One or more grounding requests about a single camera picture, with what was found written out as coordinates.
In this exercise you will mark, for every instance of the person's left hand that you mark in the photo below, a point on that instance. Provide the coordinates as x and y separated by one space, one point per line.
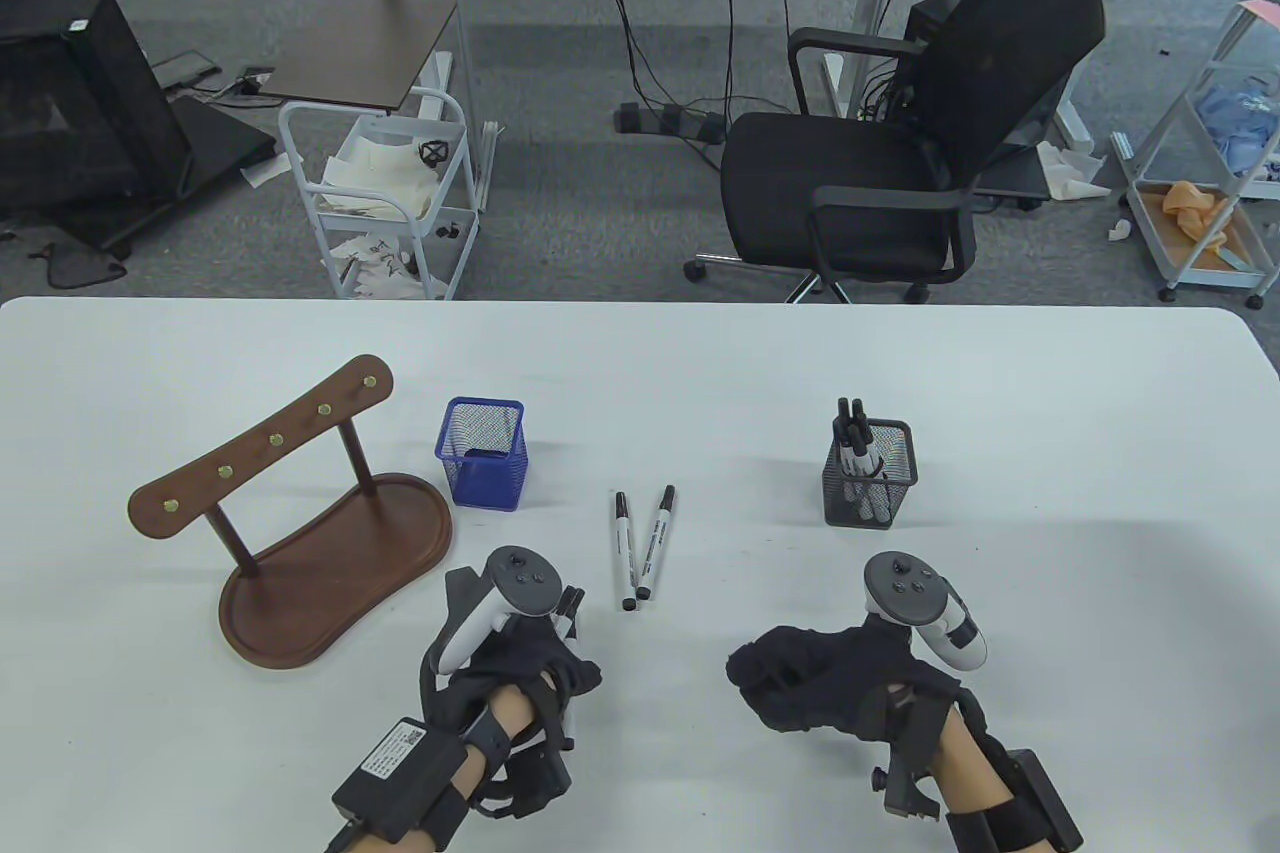
520 658

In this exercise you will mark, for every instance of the person's right hand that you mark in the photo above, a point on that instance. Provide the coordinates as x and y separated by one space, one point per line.
830 678

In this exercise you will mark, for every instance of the white marker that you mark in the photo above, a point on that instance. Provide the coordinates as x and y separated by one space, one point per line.
625 553

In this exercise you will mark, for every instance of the person's left forearm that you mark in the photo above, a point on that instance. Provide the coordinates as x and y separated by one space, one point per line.
512 708

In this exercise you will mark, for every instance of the black wrist band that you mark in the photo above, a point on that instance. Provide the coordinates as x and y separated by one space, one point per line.
488 735

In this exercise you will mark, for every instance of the grey white handheld controller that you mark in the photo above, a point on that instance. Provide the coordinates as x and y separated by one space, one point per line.
525 578
900 583

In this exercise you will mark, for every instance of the black wrist sensor box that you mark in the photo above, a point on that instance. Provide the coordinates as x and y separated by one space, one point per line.
395 778
1048 798

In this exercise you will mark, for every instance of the blue mesh pen holder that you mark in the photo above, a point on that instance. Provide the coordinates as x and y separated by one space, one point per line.
490 483

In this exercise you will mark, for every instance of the black mesh pen holder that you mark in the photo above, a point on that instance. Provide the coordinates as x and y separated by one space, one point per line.
900 493

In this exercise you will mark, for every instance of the brown wooden hook stand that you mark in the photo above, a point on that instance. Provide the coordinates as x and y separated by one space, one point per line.
330 563

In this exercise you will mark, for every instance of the scribbled white papers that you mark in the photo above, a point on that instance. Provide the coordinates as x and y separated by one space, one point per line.
380 268

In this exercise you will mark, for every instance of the white rolling cart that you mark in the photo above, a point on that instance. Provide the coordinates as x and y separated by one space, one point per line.
430 223

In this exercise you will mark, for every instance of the black mesh office chair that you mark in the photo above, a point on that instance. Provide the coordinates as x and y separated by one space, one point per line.
830 183

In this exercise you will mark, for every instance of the small black round part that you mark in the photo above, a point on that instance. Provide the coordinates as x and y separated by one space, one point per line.
433 155

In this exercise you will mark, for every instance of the white cloth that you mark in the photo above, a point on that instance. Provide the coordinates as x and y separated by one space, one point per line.
375 168

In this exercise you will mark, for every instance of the small crumpled white paper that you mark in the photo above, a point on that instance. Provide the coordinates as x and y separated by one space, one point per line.
1118 230

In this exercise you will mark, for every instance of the flat white paper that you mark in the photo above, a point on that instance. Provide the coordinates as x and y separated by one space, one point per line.
262 175

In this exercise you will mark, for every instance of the white shelf trolley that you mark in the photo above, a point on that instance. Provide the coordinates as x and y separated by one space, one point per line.
1215 281

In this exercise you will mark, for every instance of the white crumpled floor sheet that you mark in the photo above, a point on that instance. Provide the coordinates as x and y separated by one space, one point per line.
1070 178

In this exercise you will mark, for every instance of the black floor power strip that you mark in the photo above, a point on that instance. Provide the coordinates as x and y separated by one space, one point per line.
690 125

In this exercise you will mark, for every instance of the black monitor stand base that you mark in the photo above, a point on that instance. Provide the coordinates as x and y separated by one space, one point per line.
215 143

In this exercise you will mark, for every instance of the orange cloth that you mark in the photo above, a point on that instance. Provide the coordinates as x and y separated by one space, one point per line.
1190 198

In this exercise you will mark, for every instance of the brown side table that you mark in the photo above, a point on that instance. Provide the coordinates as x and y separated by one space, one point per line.
360 53

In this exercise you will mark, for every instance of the floor socket box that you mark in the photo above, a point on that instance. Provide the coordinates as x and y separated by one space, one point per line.
255 81

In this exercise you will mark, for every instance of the black computer tower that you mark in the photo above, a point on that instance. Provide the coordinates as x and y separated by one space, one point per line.
925 23

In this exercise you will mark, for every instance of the blue cloth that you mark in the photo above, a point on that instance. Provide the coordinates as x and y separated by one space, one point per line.
1240 133

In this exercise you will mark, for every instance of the large black monitor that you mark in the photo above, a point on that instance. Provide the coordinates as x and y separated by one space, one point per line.
70 93

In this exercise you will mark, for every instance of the silver metal post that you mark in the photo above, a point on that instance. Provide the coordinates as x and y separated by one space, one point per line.
458 43

